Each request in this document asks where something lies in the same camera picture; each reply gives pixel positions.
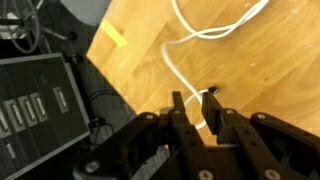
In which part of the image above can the grey office chair foreground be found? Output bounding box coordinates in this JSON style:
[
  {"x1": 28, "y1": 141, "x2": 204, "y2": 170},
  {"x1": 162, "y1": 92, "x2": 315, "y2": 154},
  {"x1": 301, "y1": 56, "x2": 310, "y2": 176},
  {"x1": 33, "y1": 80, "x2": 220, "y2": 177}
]
[{"x1": 0, "y1": 0, "x2": 111, "y2": 54}]

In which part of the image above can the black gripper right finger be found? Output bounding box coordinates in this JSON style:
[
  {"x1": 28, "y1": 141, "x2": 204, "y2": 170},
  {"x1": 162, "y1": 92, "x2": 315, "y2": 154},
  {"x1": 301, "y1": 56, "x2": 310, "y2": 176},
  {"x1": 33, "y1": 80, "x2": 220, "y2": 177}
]
[{"x1": 201, "y1": 92, "x2": 223, "y2": 135}]

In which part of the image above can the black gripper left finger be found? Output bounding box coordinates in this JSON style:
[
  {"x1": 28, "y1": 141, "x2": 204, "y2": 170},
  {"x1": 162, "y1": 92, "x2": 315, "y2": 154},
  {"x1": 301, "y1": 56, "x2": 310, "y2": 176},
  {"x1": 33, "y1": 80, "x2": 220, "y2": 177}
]
[{"x1": 172, "y1": 91, "x2": 185, "y2": 114}]

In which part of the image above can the yellow tape strip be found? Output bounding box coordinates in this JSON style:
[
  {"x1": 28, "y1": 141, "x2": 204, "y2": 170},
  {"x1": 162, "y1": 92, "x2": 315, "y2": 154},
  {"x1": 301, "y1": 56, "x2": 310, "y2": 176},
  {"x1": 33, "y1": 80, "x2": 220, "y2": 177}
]
[{"x1": 101, "y1": 20, "x2": 128, "y2": 48}]

